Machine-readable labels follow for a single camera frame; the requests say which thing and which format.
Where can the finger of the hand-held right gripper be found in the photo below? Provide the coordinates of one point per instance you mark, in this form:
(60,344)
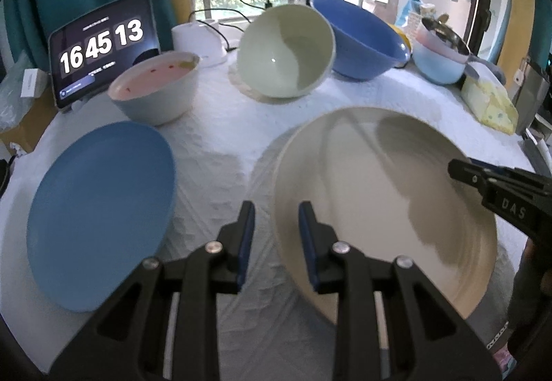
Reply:
(468,176)
(526,179)

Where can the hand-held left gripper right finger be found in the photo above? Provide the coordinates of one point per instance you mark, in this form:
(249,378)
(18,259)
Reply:
(307,243)

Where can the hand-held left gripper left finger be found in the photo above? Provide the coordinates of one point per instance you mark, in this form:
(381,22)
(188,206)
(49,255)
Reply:
(246,243)

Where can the cream plate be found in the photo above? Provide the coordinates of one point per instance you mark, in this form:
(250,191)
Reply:
(379,200)

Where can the blue plate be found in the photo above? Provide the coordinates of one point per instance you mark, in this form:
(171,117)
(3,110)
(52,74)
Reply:
(99,213)

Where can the large blue bowl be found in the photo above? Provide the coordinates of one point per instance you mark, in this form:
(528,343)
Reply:
(366,40)

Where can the light green bowl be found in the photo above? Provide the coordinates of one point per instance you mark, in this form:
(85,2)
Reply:
(280,57)

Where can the pink strawberry print bowl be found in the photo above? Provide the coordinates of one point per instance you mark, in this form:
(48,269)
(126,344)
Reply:
(151,79)

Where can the yellow patterned tissue pack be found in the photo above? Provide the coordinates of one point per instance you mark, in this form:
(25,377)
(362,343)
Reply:
(489,105)

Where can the grey metal case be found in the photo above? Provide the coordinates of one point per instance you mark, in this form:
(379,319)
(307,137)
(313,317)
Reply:
(534,96)

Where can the grey cloth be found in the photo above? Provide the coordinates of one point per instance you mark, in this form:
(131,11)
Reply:
(489,70)

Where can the light blue bowl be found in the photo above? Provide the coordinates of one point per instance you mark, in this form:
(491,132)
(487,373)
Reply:
(437,70)

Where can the pale pink bowl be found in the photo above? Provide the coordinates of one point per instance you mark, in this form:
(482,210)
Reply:
(425,42)

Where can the stainless steel bowl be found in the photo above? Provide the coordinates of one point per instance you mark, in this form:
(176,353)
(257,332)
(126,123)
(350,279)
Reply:
(448,36)

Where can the yellow wet wipes pack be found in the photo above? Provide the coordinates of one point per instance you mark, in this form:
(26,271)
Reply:
(399,34)

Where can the white plastic basket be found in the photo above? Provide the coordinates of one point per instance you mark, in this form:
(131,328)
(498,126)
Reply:
(416,23)

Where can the blue plastic bag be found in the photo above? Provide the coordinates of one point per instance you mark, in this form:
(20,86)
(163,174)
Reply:
(407,8)

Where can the white desk lamp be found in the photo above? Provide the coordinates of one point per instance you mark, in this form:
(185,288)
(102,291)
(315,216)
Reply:
(198,42)

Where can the tablet with clock display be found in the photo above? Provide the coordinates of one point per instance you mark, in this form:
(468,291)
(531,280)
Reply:
(99,49)

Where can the cardboard box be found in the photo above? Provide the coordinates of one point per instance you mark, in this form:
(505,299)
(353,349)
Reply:
(26,122)

